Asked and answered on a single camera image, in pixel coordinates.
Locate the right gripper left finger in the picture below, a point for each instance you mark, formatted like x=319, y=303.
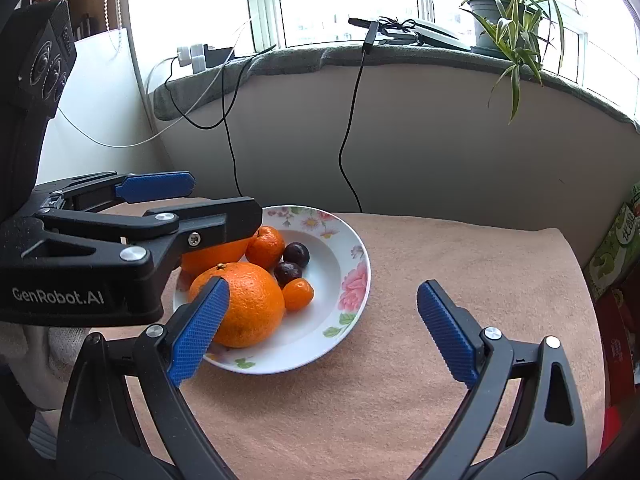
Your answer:
x=99, y=436

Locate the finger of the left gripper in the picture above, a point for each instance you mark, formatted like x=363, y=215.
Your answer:
x=109, y=188
x=165, y=239

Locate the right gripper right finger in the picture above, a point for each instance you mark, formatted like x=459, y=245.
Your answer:
x=545, y=435

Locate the large smooth orange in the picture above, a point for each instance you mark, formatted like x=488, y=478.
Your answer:
x=195, y=263

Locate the mandarin with stem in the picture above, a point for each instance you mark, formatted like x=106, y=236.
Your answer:
x=265, y=248

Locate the large rough orange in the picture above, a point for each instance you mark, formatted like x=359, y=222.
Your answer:
x=256, y=308

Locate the dark plum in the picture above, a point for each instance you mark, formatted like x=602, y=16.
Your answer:
x=296, y=253

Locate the small kumquat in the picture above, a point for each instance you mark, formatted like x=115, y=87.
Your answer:
x=297, y=294

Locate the white gloved left hand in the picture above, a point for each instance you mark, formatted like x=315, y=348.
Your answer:
x=42, y=359

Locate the white cabinet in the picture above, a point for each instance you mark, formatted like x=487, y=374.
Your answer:
x=100, y=123

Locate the white power strip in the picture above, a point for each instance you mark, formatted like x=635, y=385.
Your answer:
x=193, y=56

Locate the black power adapter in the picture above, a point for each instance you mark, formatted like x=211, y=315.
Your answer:
x=217, y=56

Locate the green snack bag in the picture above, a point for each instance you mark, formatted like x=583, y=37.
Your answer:
x=618, y=251

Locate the black device on sill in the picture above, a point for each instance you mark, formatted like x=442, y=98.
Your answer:
x=411, y=32

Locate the grey sill cloth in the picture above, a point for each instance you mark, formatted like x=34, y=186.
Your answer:
x=431, y=85

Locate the potted spider plant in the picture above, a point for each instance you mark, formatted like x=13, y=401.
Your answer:
x=522, y=32

